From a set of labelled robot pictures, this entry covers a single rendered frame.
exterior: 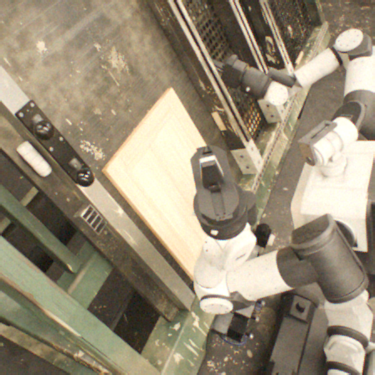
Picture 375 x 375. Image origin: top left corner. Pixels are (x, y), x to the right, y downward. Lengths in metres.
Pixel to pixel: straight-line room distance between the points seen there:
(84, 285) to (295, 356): 1.20
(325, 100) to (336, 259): 2.74
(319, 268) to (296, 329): 1.19
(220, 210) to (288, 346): 1.46
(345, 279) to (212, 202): 0.37
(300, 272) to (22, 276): 0.55
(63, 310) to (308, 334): 1.37
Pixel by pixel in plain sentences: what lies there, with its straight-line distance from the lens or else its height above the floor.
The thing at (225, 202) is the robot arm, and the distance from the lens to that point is 0.53.
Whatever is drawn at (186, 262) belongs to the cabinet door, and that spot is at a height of 0.96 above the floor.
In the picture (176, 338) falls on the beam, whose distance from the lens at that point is 1.15.
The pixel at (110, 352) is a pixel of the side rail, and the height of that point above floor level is 1.08.
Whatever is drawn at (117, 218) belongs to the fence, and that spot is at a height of 1.23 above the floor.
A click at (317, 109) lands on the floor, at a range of 3.34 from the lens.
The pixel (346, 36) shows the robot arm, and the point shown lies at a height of 1.42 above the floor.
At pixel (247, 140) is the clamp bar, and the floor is 1.03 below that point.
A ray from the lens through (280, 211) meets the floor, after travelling 2.52.
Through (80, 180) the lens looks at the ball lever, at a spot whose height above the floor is 1.45.
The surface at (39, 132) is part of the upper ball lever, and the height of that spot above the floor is 1.55.
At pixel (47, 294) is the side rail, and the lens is 0.84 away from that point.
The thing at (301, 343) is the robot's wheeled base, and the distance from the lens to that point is 1.96.
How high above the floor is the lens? 2.00
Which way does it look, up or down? 51 degrees down
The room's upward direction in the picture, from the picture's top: straight up
